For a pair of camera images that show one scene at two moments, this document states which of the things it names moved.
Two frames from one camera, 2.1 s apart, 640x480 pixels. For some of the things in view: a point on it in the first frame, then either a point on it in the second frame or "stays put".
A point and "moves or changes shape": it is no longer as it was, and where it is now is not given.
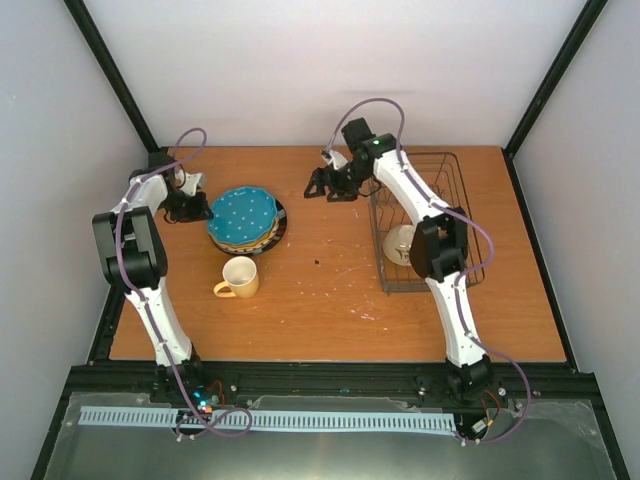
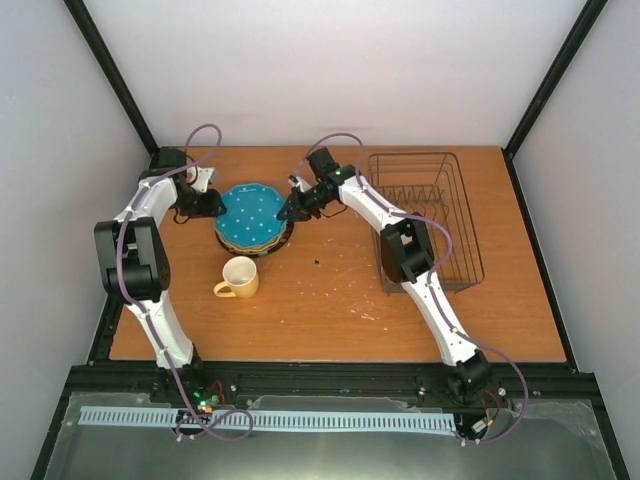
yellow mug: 241,276 stays put
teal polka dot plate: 244,215 moves or changes shape
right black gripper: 317,177 to 296,210
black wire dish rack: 393,215 stays put
